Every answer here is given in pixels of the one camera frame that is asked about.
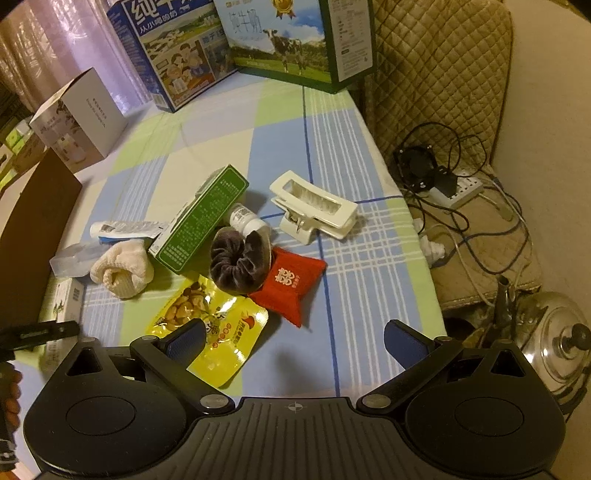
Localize white humidifier box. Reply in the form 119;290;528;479
30;68;127;173

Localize tangled black cables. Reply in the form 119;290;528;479
392;120;537;278

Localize person's left hand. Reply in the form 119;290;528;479
1;363;23;432

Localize crumpled white tissue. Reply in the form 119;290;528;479
413;218;447;268

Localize pink lace curtain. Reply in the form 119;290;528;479
1;1;149;113

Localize blue milk carton box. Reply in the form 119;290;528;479
107;0;235;113

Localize rolled cream sock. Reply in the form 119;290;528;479
90;239;154;300

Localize yellow snack packet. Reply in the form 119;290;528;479
147;275;269;387

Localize dark velvet scrunchie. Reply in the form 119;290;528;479
209;227;271;295

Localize black power adapter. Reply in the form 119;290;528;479
434;166;458;198

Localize small white green medicine box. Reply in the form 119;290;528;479
40;278;85;375

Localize cardboard box of tissues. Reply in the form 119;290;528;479
1;116;46;188

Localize long green carton box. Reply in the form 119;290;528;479
148;164;249;274

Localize white plastic hair claw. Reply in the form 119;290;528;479
270;170;358;245

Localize red embroidered sachet pouch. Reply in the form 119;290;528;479
249;246;328;328

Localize green cow milk carton box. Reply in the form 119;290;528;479
214;0;376;93

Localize clear plastic case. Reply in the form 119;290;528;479
49;240;110;278

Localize small white pill bottle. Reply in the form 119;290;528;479
228;203;270;238

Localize brown white storage box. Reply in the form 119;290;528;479
0;150;82;330

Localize checked blue green bedsheet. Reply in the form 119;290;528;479
8;71;447;471

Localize white power strip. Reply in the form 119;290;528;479
429;176;484;209

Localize stainless steel kettle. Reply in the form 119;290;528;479
483;275;590;416

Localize white blue toothpaste tube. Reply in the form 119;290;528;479
89;221;168;244

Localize quilted beige chair cushion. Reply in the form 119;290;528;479
363;1;513;165

